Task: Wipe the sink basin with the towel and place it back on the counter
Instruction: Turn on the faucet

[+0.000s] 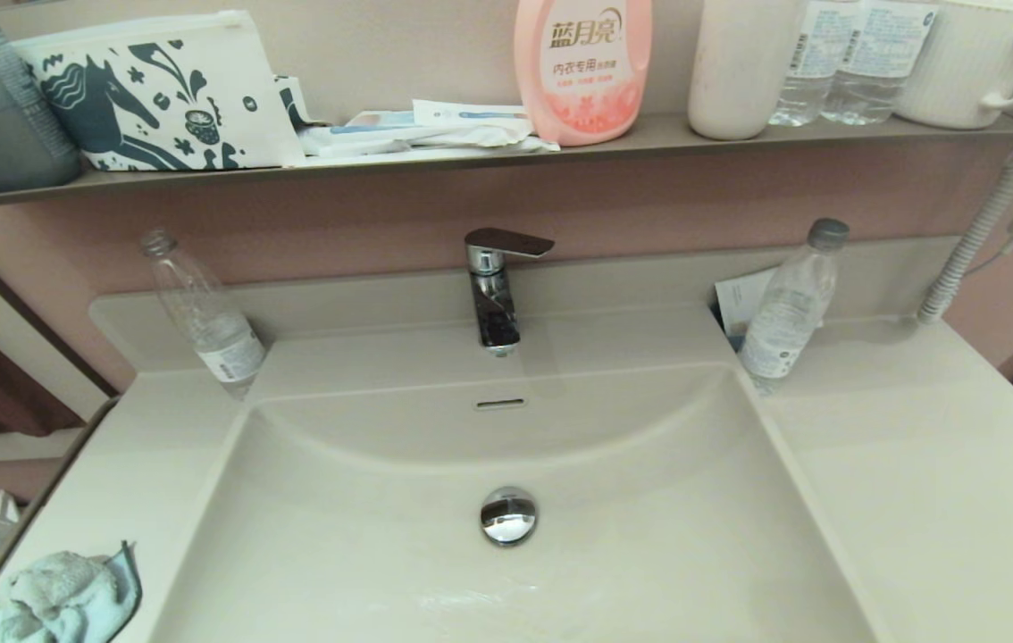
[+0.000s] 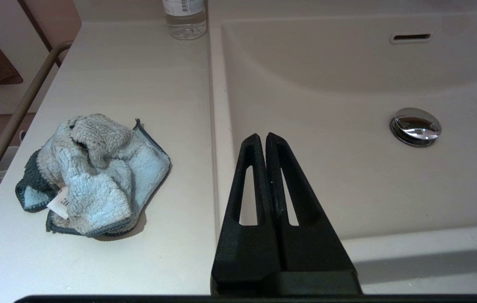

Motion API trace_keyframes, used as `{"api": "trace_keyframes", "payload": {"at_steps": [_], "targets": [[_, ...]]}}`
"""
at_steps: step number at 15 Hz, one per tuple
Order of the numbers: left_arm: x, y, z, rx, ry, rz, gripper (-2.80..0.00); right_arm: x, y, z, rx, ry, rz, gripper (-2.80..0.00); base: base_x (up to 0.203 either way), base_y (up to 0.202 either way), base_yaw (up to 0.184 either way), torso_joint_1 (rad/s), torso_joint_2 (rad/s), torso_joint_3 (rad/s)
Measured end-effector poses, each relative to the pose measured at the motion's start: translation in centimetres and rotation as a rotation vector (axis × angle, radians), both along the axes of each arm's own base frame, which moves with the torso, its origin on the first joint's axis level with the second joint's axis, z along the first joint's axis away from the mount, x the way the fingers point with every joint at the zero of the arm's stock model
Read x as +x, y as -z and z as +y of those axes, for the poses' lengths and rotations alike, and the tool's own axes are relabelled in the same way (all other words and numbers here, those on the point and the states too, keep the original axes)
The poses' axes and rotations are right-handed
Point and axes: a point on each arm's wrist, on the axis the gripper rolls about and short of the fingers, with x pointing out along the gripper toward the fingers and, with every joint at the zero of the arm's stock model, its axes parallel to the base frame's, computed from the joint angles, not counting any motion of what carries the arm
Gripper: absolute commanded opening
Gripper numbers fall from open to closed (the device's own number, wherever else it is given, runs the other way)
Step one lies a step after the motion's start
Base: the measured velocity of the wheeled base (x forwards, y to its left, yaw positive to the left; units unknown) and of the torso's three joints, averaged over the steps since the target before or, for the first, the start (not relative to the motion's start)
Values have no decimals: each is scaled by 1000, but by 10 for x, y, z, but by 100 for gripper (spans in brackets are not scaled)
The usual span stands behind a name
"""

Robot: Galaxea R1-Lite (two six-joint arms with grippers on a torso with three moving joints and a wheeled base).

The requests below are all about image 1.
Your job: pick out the chrome sink faucet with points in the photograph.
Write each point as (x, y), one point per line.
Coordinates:
(496, 321)

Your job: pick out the blue grey cleaning cloth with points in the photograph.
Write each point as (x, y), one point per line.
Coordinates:
(51, 598)

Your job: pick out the white ceramic sink basin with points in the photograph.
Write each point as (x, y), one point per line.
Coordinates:
(364, 536)

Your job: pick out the chrome drain stopper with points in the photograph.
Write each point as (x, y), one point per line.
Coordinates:
(508, 516)

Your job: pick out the white plastic toiletry packet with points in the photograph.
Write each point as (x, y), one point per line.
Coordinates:
(417, 140)

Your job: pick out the white toothbrush box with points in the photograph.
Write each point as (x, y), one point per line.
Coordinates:
(462, 112)

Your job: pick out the white paper card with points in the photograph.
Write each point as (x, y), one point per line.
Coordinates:
(739, 295)

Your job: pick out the blue white toiletry packet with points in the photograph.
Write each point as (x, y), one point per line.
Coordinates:
(377, 119)

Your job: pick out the pink detergent bottle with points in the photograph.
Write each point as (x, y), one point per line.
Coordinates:
(582, 80)

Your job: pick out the clear bottle grey cap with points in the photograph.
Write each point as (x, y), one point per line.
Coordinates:
(783, 321)

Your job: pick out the clear uncapped plastic bottle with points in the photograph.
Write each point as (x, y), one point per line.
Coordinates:
(221, 344)

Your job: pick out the small patterned pouch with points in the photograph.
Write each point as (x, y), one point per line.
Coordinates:
(292, 98)

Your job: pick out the white horse print pouch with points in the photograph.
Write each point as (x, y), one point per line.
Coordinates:
(221, 62)

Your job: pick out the clear labelled water bottle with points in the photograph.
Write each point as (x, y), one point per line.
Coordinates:
(815, 71)
(882, 71)

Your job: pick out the white ribbed mug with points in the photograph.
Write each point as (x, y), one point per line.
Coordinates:
(962, 62)

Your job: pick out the brown wall shelf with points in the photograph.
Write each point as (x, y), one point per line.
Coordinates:
(667, 132)

